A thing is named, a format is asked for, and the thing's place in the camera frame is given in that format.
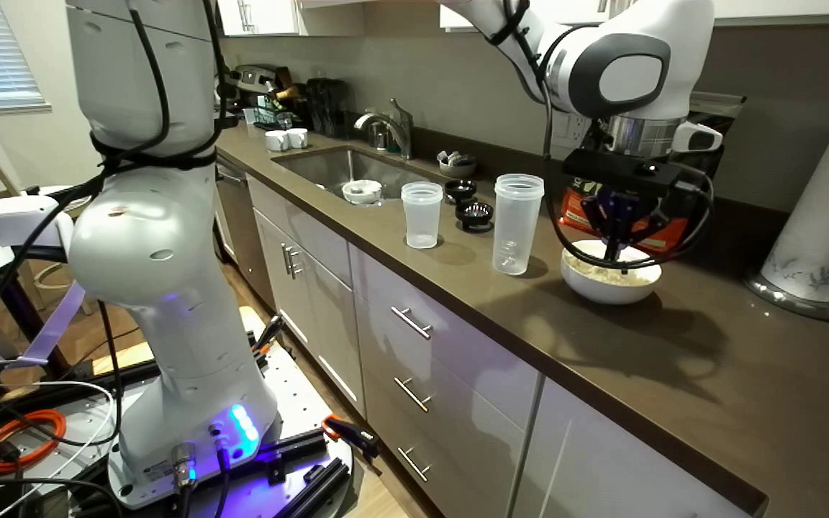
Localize small round white container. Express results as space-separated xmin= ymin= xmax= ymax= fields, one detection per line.
xmin=340 ymin=177 xmax=386 ymax=211

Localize black aluminium rail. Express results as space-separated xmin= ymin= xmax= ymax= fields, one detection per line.
xmin=267 ymin=430 xmax=353 ymax=518

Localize orange coiled cable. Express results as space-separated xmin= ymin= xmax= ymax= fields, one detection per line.
xmin=0 ymin=407 xmax=68 ymax=477

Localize tall clear shaker cup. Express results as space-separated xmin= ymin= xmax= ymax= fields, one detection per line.
xmin=488 ymin=171 xmax=550 ymax=279

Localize silver drawer handle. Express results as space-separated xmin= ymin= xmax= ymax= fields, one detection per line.
xmin=393 ymin=443 xmax=435 ymax=486
xmin=391 ymin=372 xmax=435 ymax=416
xmin=388 ymin=303 xmax=435 ymax=342

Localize perforated robot mounting table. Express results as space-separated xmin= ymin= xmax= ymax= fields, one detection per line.
xmin=0 ymin=306 xmax=388 ymax=518

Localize steel kitchen sink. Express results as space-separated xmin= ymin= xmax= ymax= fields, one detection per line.
xmin=273 ymin=144 xmax=437 ymax=201

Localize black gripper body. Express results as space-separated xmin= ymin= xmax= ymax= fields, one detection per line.
xmin=579 ymin=182 xmax=674 ymax=241

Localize white ceramic bowl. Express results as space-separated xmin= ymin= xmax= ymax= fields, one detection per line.
xmin=557 ymin=239 xmax=665 ymax=308

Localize small black white object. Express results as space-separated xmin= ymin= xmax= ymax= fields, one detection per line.
xmin=435 ymin=148 xmax=478 ymax=180

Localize black coffee maker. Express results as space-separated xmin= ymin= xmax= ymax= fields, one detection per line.
xmin=300 ymin=75 xmax=352 ymax=138

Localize black whey protein bag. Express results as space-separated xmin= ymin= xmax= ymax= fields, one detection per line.
xmin=557 ymin=89 xmax=747 ymax=260

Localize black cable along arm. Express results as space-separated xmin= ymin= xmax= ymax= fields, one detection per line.
xmin=85 ymin=0 xmax=229 ymax=454

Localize orange black clamp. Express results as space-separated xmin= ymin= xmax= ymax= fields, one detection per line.
xmin=251 ymin=315 xmax=287 ymax=372
xmin=321 ymin=411 xmax=383 ymax=464

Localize silver countertop appliance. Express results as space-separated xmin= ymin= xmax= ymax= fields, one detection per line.
xmin=214 ymin=60 xmax=293 ymax=131

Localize short clear shaker cup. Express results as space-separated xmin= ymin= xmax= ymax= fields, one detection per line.
xmin=399 ymin=182 xmax=447 ymax=253

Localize lower kitchen cabinets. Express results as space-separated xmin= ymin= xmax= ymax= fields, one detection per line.
xmin=209 ymin=155 xmax=753 ymax=518

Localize chrome sink faucet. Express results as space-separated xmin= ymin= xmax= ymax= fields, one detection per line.
xmin=352 ymin=98 xmax=414 ymax=162

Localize silver towel holder base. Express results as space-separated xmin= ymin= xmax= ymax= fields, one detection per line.
xmin=746 ymin=270 xmax=829 ymax=326

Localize silver cabinet door handle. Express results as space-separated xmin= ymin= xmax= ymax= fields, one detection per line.
xmin=278 ymin=241 xmax=309 ymax=282

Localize white upper kitchen cabinets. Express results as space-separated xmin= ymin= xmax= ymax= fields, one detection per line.
xmin=209 ymin=0 xmax=829 ymax=41

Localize stainless dishwasher front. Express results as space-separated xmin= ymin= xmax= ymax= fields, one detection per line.
xmin=209 ymin=162 xmax=278 ymax=311

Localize black round bowl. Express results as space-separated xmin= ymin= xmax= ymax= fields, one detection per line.
xmin=444 ymin=177 xmax=480 ymax=207

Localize white plastic frame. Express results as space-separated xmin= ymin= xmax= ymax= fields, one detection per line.
xmin=0 ymin=190 xmax=91 ymax=368

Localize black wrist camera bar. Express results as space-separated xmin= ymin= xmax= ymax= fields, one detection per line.
xmin=560 ymin=148 xmax=694 ymax=195

